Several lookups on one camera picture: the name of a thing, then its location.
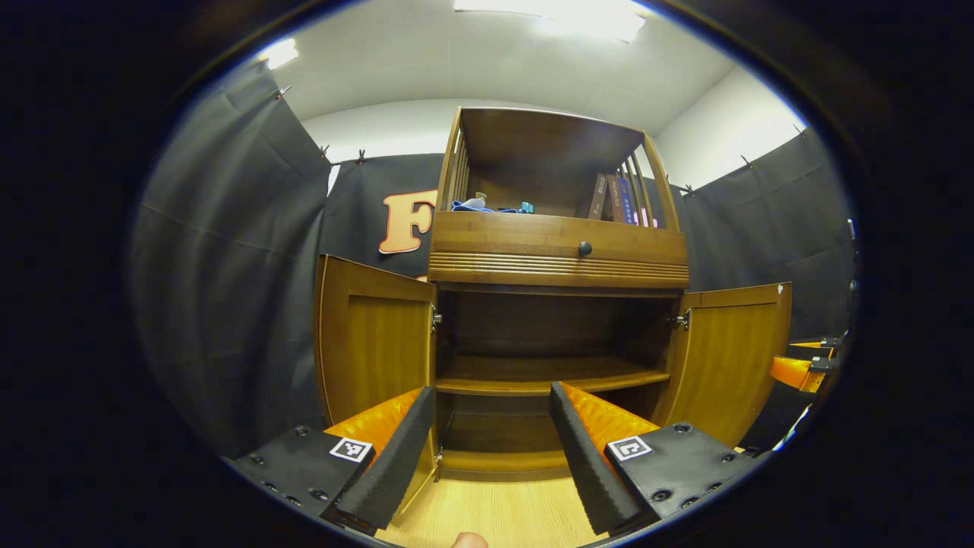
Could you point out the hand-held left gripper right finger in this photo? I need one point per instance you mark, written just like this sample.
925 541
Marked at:
586 464

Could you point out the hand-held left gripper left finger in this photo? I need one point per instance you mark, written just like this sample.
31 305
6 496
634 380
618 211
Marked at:
399 457

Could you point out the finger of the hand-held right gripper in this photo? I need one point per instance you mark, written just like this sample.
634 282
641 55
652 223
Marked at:
791 371
814 345

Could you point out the wooden drawer with black knob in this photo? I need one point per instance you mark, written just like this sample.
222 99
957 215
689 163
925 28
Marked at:
533 243

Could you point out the black backdrop cloth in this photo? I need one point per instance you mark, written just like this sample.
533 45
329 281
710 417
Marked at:
228 266

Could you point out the brown book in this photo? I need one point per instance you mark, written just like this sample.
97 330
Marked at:
599 198

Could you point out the blue cloth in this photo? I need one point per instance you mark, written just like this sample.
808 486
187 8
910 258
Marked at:
472 205

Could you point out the ceiling light panel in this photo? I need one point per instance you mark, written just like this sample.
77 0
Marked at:
280 53

